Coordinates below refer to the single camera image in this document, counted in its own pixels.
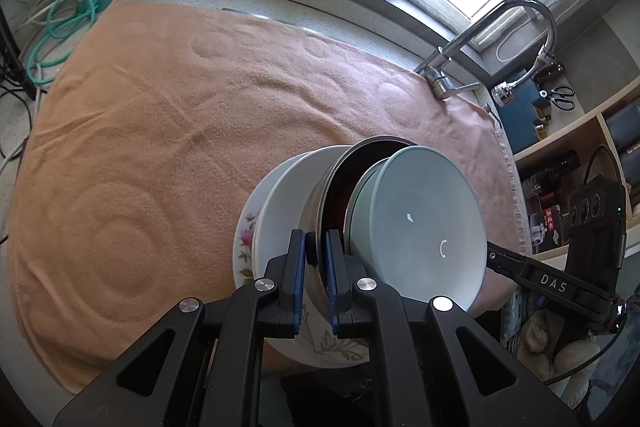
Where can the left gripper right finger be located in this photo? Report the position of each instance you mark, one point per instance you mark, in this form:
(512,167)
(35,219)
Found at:
(433,365)

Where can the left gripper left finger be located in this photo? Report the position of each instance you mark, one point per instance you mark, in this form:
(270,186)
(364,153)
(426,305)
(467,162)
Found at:
(200,364)

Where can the floral plate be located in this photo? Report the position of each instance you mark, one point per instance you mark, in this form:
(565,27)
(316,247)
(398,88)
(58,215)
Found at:
(242,251)

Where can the light blue ceramic bowl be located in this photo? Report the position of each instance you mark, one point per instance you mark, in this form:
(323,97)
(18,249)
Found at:
(416,225)

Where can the plain white plate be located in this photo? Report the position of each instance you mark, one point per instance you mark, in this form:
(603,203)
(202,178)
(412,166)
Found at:
(287,207)

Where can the large stainless steel bowl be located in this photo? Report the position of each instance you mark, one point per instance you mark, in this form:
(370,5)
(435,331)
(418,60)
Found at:
(327,205)

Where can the wooden shelf unit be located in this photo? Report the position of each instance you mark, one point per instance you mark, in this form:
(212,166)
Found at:
(583,134)

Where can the scissors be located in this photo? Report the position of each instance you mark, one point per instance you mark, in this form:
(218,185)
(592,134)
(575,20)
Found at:
(562,97)

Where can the peach towel mat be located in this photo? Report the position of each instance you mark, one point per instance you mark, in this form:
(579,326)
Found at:
(150,140)

